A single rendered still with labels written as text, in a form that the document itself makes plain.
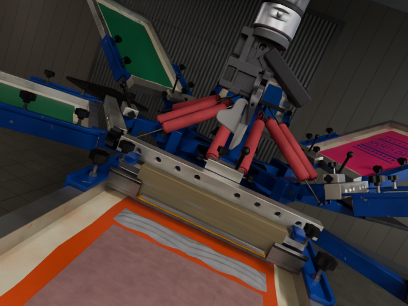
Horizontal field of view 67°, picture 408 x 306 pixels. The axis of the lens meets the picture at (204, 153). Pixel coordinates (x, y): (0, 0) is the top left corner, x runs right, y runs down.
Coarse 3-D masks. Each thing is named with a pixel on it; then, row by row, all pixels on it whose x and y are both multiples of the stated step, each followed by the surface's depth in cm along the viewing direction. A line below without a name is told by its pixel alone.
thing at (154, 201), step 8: (152, 200) 74; (168, 208) 74; (176, 208) 74; (184, 216) 73; (192, 216) 74; (200, 224) 73; (208, 224) 73; (216, 232) 73; (224, 232) 73; (232, 240) 72; (240, 240) 72; (248, 248) 72; (256, 248) 72
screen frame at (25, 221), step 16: (64, 192) 62; (80, 192) 64; (96, 192) 72; (32, 208) 53; (48, 208) 55; (64, 208) 59; (0, 224) 46; (16, 224) 47; (32, 224) 50; (48, 224) 55; (0, 240) 44; (16, 240) 48; (304, 288) 65; (304, 304) 62; (320, 304) 61
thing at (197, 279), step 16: (208, 240) 74; (240, 256) 74; (192, 272) 60; (208, 272) 62; (272, 272) 73; (176, 288) 54; (192, 288) 56; (208, 288) 57; (224, 288) 59; (240, 288) 61; (272, 288) 66; (176, 304) 50; (192, 304) 52; (208, 304) 53; (224, 304) 55; (240, 304) 57; (256, 304) 59; (272, 304) 61
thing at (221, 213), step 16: (144, 176) 75; (160, 176) 74; (144, 192) 75; (160, 192) 75; (176, 192) 74; (192, 192) 73; (208, 192) 74; (192, 208) 74; (208, 208) 73; (224, 208) 73; (240, 208) 73; (224, 224) 73; (240, 224) 73; (256, 224) 72; (272, 224) 72; (256, 240) 73; (272, 240) 72
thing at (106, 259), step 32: (96, 224) 62; (64, 256) 50; (96, 256) 53; (128, 256) 57; (160, 256) 61; (32, 288) 42; (64, 288) 44; (96, 288) 47; (128, 288) 49; (160, 288) 52
